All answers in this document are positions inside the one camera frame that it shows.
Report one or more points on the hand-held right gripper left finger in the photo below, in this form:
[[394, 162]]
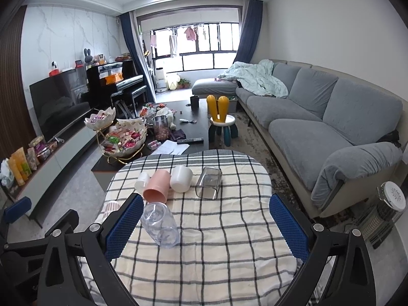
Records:
[[125, 226]]

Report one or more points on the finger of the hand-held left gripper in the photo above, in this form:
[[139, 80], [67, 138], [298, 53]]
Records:
[[18, 206], [62, 221]]

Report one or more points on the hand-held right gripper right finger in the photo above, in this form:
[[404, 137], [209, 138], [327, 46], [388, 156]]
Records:
[[288, 226]]

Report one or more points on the clear plastic cup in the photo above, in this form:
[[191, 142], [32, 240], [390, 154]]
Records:
[[161, 224]]

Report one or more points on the pink patterned cup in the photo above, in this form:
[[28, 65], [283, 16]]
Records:
[[110, 208]]

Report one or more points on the small translucent white cup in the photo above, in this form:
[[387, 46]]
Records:
[[142, 181]]

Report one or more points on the clear grey square cup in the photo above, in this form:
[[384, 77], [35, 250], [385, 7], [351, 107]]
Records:
[[208, 183]]

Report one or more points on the orange yellow packets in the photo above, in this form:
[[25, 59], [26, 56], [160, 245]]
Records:
[[19, 165]]

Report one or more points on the checked tablecloth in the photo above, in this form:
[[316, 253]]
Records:
[[223, 229]]

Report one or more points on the grey television cabinet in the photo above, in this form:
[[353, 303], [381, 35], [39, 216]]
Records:
[[73, 151]]

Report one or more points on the tiered shell snack bowl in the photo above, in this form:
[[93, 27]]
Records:
[[127, 140]]

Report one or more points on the white papers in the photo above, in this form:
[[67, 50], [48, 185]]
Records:
[[172, 148]]

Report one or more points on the grey sofa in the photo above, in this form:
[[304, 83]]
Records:
[[296, 134]]

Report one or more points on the clear jar with pink sweets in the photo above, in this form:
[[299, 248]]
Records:
[[161, 129]]

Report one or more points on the flat screen television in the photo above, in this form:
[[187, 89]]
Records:
[[57, 105]]

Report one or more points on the black remote control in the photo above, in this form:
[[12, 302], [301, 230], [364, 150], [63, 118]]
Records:
[[191, 140]]

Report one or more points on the white electric heater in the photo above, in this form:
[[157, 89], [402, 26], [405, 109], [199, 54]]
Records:
[[393, 197]]

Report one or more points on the white plush toy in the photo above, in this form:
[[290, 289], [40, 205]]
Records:
[[165, 112]]

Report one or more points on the white spoon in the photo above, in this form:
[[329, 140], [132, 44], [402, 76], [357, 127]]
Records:
[[186, 120]]

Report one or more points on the black coffee table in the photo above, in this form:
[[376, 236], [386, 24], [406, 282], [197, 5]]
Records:
[[197, 127]]

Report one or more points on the stool with yellow rabbit ears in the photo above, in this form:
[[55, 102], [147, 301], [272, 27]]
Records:
[[222, 121]]

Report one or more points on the black piano bench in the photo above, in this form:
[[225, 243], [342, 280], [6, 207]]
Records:
[[134, 91]]

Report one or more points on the dark mug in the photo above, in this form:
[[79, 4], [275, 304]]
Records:
[[194, 102]]

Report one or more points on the white air purifier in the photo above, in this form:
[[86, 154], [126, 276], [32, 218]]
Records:
[[161, 78]]

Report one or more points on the light green blanket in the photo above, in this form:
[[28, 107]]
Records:
[[255, 76]]

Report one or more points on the potted plant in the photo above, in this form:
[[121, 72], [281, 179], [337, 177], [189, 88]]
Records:
[[184, 83]]

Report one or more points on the black piano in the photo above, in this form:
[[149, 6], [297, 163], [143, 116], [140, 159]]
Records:
[[127, 70]]

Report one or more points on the grey bunny figure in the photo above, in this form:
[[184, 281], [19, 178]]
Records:
[[87, 60]]

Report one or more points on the white hanging garment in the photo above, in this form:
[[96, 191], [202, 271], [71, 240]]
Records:
[[173, 45]]

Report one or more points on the blue curtain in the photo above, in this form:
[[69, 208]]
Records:
[[130, 38], [250, 28]]

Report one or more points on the pink hanging shirt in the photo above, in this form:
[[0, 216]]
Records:
[[190, 34]]

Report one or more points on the white security camera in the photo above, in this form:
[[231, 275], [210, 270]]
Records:
[[54, 65]]

